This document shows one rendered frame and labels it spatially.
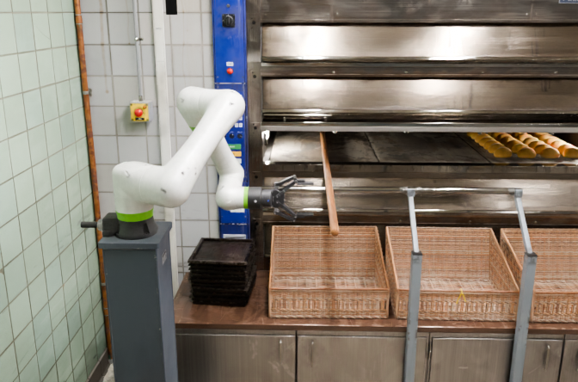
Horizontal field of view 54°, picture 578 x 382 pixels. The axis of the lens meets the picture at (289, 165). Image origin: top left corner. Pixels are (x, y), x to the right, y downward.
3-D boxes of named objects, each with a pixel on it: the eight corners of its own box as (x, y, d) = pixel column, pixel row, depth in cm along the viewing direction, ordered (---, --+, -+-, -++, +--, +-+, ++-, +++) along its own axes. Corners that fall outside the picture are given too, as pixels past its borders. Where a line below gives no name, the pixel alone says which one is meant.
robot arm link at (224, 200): (215, 215, 239) (212, 199, 231) (218, 192, 247) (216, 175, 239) (248, 216, 239) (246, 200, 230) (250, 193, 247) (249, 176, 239)
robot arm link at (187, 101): (192, 102, 206) (207, 80, 213) (165, 100, 212) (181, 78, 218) (211, 137, 219) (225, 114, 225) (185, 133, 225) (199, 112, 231)
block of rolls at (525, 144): (464, 134, 362) (465, 126, 361) (540, 135, 361) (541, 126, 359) (495, 158, 303) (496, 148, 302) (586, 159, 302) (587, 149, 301)
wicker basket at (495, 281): (381, 273, 306) (384, 224, 298) (487, 274, 304) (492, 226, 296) (394, 320, 259) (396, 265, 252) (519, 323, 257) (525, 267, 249)
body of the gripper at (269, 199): (262, 185, 241) (285, 186, 240) (262, 205, 243) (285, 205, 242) (261, 191, 233) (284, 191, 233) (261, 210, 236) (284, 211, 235)
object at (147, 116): (134, 120, 289) (132, 100, 286) (153, 120, 289) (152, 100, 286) (130, 122, 282) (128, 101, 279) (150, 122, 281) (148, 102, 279)
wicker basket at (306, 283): (271, 272, 307) (271, 224, 300) (375, 273, 306) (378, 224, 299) (267, 319, 260) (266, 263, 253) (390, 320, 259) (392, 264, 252)
